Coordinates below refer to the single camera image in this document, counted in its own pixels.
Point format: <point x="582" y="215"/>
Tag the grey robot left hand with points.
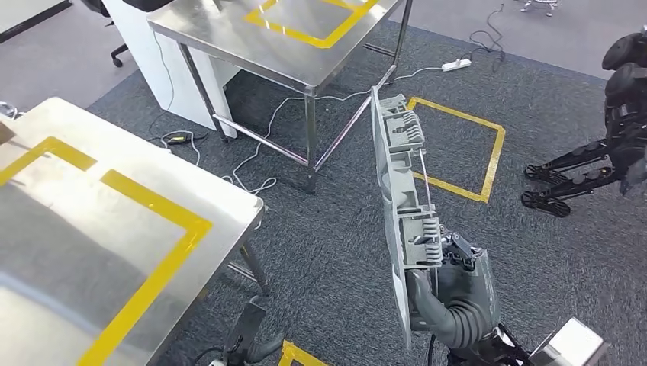
<point x="247" y="328"/>

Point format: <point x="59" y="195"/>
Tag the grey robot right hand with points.
<point x="467" y="283"/>

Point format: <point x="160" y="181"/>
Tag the silver plastic wheel hubcap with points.
<point x="399" y="202"/>

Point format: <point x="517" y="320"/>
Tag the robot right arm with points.
<point x="465" y="326"/>

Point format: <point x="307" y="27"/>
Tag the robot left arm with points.
<point x="216" y="362"/>

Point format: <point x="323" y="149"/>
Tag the yellow tape outline on workbench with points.
<point x="167" y="262"/>

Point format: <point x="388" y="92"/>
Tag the steel workbench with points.
<point x="60" y="202"/>

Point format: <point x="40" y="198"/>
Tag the yellow floor tape strip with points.
<point x="293" y="353"/>

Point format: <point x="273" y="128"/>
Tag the yellow floor tape square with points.
<point x="494" y="161"/>

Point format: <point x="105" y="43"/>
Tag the black plug with yellow mark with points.
<point x="179" y="139"/>

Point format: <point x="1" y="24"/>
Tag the white power strip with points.
<point x="456" y="65"/>

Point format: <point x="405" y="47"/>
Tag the black and silver humanoid robot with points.
<point x="624" y="116"/>

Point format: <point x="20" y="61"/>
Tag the white cabinet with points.
<point x="151" y="65"/>

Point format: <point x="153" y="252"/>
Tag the steel table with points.
<point x="227" y="35"/>

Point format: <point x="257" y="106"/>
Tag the black office chair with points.
<point x="121" y="51"/>

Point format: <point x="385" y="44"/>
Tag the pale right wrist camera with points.
<point x="571" y="346"/>

